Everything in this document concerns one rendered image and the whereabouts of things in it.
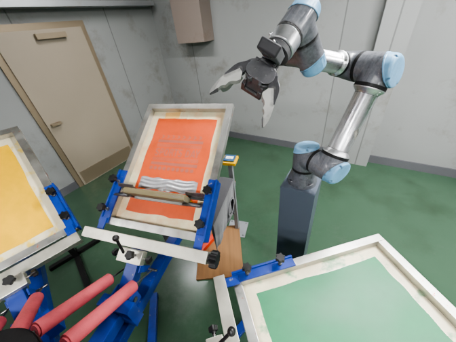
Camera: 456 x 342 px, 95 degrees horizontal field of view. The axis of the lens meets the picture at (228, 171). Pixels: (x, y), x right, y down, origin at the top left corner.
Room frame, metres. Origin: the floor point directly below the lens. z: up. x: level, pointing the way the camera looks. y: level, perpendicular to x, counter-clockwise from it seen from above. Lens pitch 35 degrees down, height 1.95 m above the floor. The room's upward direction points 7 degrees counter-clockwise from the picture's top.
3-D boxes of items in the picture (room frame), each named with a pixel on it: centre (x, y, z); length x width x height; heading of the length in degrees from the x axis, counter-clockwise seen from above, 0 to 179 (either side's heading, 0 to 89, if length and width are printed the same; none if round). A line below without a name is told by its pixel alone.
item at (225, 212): (1.09, 0.09, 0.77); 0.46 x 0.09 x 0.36; 160
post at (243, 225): (1.59, -0.03, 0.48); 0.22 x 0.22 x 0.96; 70
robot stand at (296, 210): (0.88, -0.40, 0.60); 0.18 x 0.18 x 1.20; 55
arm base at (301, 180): (0.88, -0.40, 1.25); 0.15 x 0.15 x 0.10
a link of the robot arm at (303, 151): (0.87, -0.40, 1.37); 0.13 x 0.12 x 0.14; 26
